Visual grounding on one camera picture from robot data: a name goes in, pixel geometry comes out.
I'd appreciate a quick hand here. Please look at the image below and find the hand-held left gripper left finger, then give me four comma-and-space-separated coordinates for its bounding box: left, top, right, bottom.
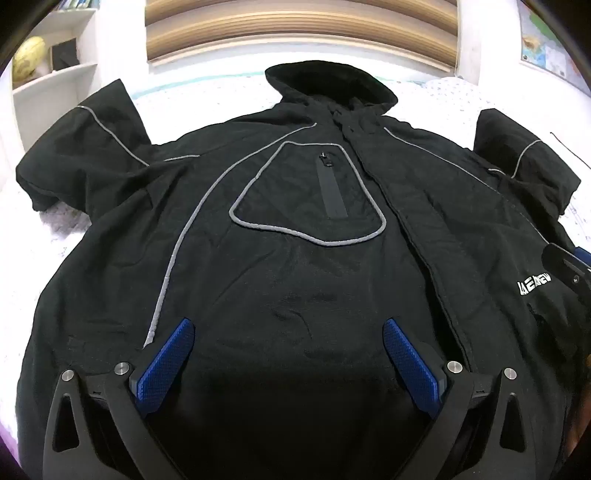
41, 318, 197, 480

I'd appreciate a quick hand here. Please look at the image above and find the black hooded jacket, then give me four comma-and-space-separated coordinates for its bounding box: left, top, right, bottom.
15, 60, 591, 480

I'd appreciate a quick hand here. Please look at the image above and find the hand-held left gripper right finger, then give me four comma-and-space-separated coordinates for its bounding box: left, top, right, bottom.
382, 318, 544, 480

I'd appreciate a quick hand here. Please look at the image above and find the yellow wall map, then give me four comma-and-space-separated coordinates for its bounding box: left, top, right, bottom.
517, 0, 583, 89

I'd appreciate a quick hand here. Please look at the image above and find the white bookshelf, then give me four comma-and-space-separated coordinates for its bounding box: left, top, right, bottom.
9, 0, 100, 145

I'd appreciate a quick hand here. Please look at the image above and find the striped wooden headboard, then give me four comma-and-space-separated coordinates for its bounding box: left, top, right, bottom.
145, 0, 458, 73

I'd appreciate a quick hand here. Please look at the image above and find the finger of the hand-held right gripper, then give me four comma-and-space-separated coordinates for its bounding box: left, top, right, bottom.
542, 243, 591, 297

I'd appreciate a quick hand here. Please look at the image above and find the thin black wire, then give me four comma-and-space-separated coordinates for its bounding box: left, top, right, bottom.
549, 132, 585, 163

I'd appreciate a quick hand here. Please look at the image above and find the black picture frame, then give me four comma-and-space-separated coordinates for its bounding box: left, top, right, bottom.
50, 39, 79, 70

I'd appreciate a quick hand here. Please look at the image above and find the yellow globe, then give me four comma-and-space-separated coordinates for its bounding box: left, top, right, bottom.
11, 36, 47, 86

